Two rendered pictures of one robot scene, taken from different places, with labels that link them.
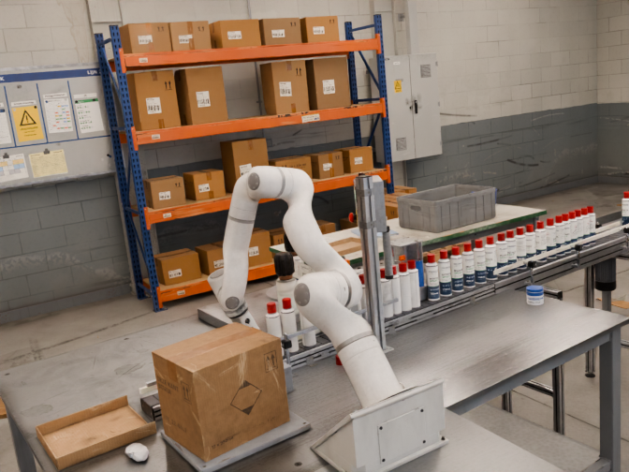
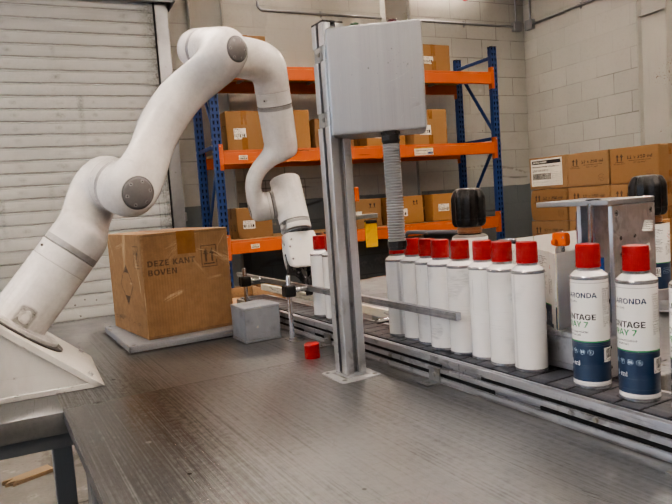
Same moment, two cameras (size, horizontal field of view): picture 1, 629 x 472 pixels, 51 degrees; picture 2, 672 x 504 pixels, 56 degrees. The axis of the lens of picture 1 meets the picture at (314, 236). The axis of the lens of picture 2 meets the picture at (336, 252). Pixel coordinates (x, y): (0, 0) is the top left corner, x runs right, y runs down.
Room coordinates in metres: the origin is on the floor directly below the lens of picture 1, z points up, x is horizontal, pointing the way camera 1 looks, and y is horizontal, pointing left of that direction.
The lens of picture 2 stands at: (2.46, -1.40, 1.17)
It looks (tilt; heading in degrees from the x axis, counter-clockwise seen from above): 5 degrees down; 95
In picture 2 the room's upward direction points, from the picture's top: 4 degrees counter-clockwise
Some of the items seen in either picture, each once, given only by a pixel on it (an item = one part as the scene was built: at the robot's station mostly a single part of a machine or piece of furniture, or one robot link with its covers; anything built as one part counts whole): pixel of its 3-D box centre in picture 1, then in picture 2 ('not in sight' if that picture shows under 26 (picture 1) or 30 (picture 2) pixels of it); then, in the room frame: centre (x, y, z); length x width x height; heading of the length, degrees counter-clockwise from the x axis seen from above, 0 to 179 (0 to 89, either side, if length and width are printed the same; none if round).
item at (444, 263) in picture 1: (445, 272); (637, 321); (2.79, -0.55, 0.98); 0.05 x 0.05 x 0.20
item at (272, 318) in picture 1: (273, 330); (321, 275); (2.29, 0.18, 0.98); 0.05 x 0.05 x 0.20
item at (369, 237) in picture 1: (371, 265); (339, 203); (2.38, -0.20, 1.16); 0.04 x 0.04 x 0.67; 34
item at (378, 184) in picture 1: (369, 203); (376, 83); (2.46, -0.22, 1.38); 0.17 x 0.10 x 0.19; 179
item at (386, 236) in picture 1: (387, 252); (393, 191); (2.48, -0.27, 1.18); 0.04 x 0.04 x 0.21
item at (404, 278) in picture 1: (403, 287); (504, 302); (2.65, -0.35, 0.98); 0.05 x 0.05 x 0.20
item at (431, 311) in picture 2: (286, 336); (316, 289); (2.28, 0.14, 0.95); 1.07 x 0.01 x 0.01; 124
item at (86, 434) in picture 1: (95, 429); (234, 299); (1.92, 0.75, 0.85); 0.30 x 0.26 x 0.04; 124
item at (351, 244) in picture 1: (343, 246); not in sight; (4.15, -0.18, 0.82); 0.34 x 0.24 x 0.03; 125
